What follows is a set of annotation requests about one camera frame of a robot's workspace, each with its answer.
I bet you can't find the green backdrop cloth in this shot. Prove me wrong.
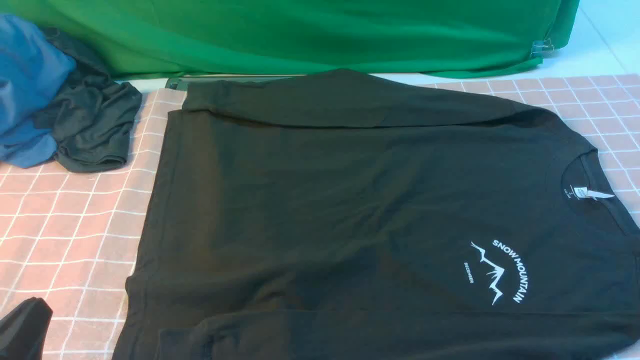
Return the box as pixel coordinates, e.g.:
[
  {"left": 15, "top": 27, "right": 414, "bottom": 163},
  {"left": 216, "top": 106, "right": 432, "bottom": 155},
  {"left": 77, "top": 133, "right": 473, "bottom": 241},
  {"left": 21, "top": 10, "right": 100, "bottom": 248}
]
[{"left": 1, "top": 0, "right": 579, "bottom": 79}]

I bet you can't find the blue garment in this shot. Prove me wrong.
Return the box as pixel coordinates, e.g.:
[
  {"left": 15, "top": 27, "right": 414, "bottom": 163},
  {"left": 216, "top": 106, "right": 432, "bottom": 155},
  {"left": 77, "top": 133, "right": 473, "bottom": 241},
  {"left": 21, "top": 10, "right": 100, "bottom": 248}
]
[{"left": 0, "top": 13, "right": 76, "bottom": 169}]

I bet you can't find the metal binder clip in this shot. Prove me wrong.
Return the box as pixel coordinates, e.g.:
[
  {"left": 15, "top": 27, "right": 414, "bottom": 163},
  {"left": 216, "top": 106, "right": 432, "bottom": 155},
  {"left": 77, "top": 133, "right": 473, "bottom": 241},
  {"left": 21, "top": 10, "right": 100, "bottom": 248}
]
[{"left": 530, "top": 38, "right": 556, "bottom": 59}]

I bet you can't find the dark gray crumpled garment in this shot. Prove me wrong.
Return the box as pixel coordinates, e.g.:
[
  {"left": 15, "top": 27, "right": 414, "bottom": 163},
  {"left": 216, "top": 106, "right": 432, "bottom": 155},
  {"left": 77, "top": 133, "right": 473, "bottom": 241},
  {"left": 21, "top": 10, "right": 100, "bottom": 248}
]
[{"left": 33, "top": 27, "right": 143, "bottom": 173}]

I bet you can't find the pink checkered tablecloth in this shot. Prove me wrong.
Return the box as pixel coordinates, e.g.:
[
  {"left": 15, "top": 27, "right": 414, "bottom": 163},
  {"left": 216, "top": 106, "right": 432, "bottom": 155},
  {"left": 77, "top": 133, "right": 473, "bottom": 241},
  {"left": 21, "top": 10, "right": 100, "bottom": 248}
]
[{"left": 0, "top": 73, "right": 640, "bottom": 360}]

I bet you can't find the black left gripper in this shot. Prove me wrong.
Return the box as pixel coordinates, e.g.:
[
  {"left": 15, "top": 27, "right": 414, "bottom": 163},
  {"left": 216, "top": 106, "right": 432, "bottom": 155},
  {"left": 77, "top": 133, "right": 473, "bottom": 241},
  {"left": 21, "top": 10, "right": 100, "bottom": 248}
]
[{"left": 0, "top": 297, "right": 53, "bottom": 360}]

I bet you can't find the dark gray long-sleeve shirt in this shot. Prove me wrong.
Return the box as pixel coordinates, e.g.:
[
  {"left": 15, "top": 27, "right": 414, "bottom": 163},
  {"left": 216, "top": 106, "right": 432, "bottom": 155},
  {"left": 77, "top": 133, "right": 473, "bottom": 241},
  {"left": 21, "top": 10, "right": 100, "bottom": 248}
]
[{"left": 112, "top": 69, "right": 639, "bottom": 360}]

